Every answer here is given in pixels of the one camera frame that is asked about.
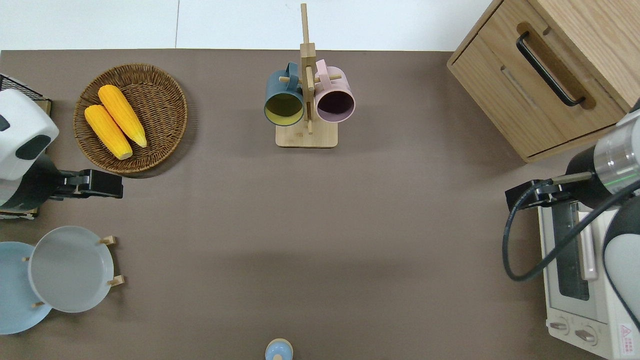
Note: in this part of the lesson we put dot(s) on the cream oven knob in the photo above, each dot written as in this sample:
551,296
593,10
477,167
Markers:
586,335
559,327

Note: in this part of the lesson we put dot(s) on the dark teal mug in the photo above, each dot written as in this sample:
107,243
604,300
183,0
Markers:
283,107

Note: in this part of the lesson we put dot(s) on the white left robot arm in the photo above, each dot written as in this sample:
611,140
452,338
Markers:
20,130

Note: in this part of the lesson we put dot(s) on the light blue plate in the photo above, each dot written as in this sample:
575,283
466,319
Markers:
15,300

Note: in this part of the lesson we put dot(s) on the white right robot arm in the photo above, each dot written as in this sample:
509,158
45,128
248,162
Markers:
620,160

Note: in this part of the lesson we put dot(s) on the pink mug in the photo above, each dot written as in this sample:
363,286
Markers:
335,102

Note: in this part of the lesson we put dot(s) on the wooden drawer cabinet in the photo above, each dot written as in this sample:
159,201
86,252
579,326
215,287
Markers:
500,85

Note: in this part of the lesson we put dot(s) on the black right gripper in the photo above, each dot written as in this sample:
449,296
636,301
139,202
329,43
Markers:
542,196

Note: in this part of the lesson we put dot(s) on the red triangle warning sticker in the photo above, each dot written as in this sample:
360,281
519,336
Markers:
627,333

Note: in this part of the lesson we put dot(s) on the light blue round object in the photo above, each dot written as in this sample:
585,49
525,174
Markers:
278,350

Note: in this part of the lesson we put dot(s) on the yellow corn cob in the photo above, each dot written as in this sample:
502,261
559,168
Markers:
107,132
122,115

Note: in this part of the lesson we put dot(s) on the round wicker basket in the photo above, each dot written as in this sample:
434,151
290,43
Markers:
160,100

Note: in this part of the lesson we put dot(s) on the low wooden plate rack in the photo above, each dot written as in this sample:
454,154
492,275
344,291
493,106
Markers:
109,240

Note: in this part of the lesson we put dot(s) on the gray plate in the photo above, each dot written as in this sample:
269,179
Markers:
70,270

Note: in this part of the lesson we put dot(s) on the cream toaster oven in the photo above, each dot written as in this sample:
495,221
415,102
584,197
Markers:
600,320

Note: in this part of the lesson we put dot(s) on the small wooden block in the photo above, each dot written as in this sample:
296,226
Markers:
306,137

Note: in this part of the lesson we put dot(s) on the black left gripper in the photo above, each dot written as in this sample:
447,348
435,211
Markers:
102,185

